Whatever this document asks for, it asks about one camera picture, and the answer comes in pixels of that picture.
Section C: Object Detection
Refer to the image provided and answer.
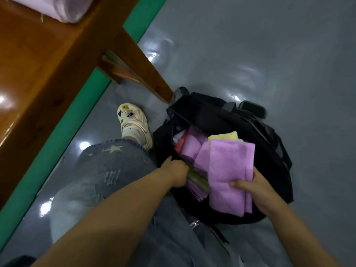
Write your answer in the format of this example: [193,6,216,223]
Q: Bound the person's white shoe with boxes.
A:
[117,103,154,151]

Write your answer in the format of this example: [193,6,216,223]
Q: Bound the pale yellow towel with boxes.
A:
[207,131,244,151]

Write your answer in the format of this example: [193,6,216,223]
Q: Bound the person's left forearm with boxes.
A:
[30,167,176,267]

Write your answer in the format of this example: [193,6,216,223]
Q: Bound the light green striped towel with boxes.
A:
[186,168,211,194]

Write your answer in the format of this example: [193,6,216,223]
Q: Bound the brown wooden bench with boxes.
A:
[0,0,174,212]

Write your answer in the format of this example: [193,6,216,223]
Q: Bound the hot pink towel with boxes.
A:
[174,131,190,155]

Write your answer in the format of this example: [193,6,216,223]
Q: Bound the person's grey trousers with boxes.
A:
[3,139,245,267]

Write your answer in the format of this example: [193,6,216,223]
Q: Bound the person's right hand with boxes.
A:
[229,167,290,217]

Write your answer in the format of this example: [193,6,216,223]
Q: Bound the person's right forearm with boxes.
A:
[267,204,343,267]

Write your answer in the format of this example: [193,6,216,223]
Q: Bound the person's left hand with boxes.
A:
[158,155,191,188]

